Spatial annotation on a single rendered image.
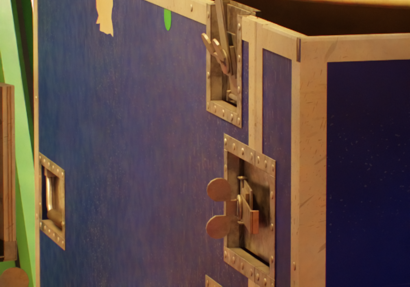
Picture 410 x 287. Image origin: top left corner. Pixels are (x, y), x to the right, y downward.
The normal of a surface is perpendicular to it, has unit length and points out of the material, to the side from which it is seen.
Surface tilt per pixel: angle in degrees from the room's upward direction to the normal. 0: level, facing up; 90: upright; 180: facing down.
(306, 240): 90
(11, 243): 90
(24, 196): 76
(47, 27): 90
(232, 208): 100
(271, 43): 90
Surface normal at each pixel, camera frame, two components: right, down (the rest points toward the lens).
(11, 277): 0.13, 0.10
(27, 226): 0.57, -0.12
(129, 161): -0.96, 0.04
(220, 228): 0.23, 0.32
